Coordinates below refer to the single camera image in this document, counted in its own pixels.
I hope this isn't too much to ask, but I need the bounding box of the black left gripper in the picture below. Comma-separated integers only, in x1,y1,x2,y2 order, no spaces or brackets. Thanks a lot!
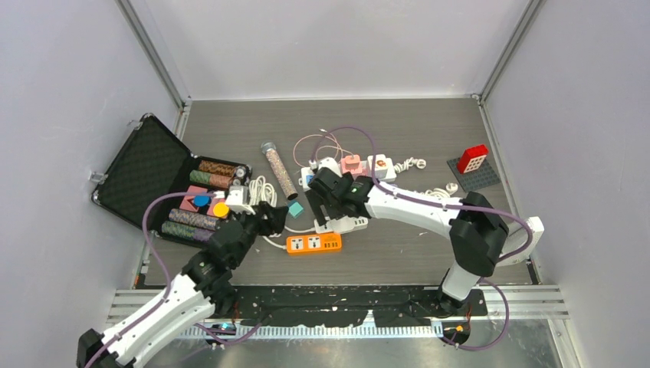
230,200,287,267

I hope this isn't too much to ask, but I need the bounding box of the teal plug adapter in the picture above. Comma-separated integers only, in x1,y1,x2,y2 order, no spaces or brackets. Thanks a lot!
288,201,304,219

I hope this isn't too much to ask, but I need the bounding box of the pink cube socket adapter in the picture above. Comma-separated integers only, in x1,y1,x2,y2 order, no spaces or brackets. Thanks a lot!
340,154,366,178

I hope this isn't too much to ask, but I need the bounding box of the pink charger with cable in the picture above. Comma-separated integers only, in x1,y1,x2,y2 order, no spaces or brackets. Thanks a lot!
292,128,356,169

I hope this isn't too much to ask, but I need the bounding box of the white cube socket adapter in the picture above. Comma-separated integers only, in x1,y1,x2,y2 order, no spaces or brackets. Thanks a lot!
367,154,390,179

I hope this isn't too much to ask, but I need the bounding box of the white plug adapter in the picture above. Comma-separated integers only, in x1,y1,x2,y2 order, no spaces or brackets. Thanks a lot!
332,217,369,235

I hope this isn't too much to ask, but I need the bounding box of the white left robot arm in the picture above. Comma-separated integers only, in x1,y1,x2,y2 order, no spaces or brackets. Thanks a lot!
76,202,289,367

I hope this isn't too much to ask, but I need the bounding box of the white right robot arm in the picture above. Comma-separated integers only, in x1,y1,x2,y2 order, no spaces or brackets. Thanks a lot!
306,168,509,315

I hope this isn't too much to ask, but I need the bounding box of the white usb power strip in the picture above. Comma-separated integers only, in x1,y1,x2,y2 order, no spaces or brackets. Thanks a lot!
314,216,369,235

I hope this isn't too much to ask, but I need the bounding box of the white multicolour power strip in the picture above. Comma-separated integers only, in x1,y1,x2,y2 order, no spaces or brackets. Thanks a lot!
297,159,397,192

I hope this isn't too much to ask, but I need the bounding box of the orange power strip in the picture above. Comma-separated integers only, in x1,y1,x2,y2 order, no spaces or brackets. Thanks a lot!
286,232,343,256

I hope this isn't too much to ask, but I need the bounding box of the yellow round chip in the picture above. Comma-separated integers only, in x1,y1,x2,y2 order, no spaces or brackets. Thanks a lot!
212,202,230,219

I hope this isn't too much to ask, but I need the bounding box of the blue round chip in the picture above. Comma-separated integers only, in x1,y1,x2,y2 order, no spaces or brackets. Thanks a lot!
192,195,211,208

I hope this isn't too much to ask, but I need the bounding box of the black poker chip case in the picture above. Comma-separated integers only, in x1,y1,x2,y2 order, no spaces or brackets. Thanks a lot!
91,113,252,248

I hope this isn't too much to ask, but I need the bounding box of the red toy brick block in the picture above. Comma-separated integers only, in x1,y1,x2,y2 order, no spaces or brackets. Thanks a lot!
456,144,489,174

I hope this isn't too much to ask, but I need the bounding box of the dark grey brick baseplate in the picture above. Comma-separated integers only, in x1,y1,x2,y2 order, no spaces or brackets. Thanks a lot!
446,158,501,192

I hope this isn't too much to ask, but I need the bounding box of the white box device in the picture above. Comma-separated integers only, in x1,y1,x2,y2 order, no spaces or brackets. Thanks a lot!
497,216,544,267

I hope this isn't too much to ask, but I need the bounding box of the white coiled power cable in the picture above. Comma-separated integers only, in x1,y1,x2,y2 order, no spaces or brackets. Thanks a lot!
245,175,312,251

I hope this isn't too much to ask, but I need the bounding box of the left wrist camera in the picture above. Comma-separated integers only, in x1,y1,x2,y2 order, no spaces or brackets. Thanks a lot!
214,186,254,214

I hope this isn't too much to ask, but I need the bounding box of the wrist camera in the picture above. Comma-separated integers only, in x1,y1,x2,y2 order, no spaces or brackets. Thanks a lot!
309,157,341,176
214,186,254,214

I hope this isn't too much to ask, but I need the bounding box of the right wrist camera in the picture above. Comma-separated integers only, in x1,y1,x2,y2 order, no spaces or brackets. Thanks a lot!
309,157,341,176

